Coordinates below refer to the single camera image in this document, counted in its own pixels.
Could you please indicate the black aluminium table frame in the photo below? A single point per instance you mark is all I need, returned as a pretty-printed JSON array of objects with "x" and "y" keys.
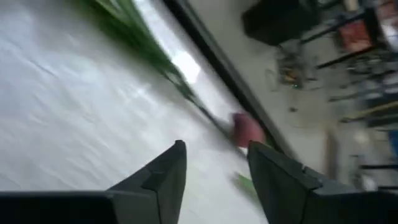
[{"x": 217, "y": 60}]

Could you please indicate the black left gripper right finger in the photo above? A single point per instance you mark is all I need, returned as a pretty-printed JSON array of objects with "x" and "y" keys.
[{"x": 289, "y": 193}]

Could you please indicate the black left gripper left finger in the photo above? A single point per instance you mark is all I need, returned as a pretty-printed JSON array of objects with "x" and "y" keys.
[{"x": 149, "y": 193}]

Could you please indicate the red artificial tulip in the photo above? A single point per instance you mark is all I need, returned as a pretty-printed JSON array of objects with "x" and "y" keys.
[{"x": 247, "y": 130}]

